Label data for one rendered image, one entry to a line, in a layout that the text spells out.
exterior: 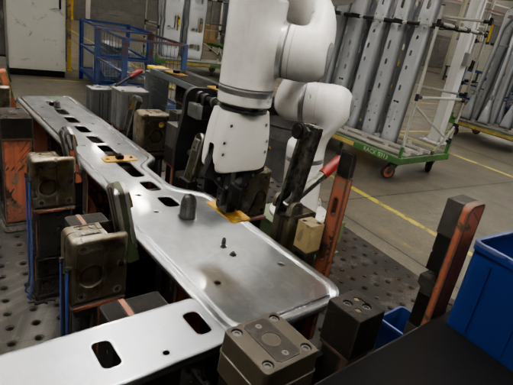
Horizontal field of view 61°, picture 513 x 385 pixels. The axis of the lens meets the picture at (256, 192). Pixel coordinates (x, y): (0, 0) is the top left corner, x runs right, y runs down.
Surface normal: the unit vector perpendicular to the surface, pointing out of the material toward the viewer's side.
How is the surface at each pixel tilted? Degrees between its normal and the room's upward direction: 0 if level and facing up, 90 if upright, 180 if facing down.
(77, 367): 0
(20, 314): 0
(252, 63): 91
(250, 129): 91
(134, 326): 0
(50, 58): 90
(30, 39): 90
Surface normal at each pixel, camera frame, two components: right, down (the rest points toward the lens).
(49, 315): 0.15, -0.92
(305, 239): -0.78, 0.11
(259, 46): -0.10, 0.34
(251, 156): 0.61, 0.44
